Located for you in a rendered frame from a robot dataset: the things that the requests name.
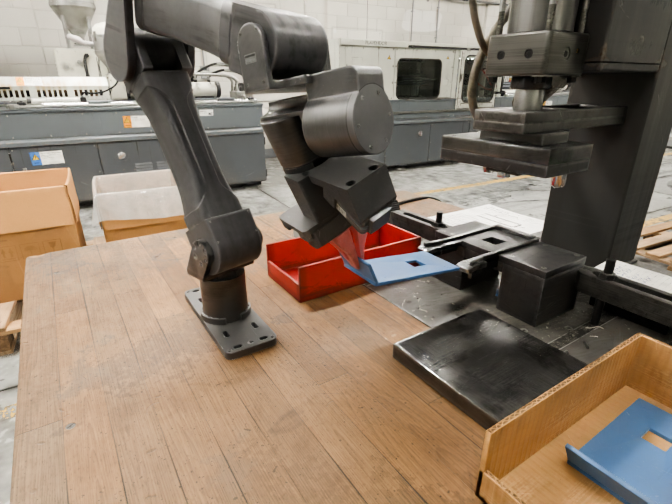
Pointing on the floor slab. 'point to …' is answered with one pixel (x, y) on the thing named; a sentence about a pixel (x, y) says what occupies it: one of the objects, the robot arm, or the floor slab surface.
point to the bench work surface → (223, 390)
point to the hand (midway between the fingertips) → (355, 260)
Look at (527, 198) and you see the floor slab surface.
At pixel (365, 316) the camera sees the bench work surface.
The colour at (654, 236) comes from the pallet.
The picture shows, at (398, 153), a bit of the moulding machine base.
